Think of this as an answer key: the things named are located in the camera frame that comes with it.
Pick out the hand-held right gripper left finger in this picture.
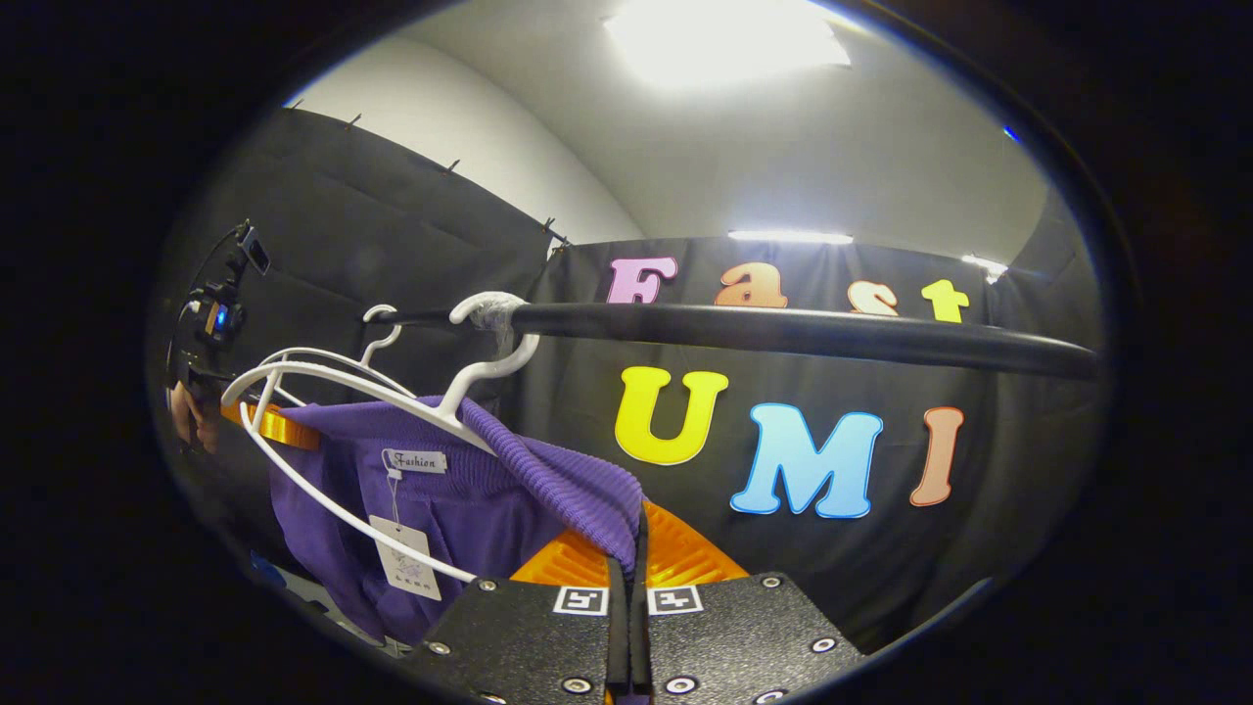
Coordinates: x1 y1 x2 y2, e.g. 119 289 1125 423
401 529 628 705

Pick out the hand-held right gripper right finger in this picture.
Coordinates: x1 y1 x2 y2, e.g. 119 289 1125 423
631 501 867 705

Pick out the purple knit cardigan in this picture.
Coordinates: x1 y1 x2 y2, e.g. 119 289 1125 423
269 395 647 647

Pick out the white empty plastic hanger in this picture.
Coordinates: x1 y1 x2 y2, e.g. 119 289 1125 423
259 304 417 407

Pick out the white plastic clothes hanger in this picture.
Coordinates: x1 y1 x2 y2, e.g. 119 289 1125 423
220 291 541 586

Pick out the black clothes rack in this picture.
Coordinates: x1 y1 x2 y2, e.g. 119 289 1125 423
377 302 1102 381

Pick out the white paper garment tag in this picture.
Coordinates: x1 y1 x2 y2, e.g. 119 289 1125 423
369 516 443 600

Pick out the long ceiling light panel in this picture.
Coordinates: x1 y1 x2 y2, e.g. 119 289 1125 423
727 230 855 246

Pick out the large square ceiling light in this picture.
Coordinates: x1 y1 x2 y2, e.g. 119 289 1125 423
605 0 851 91

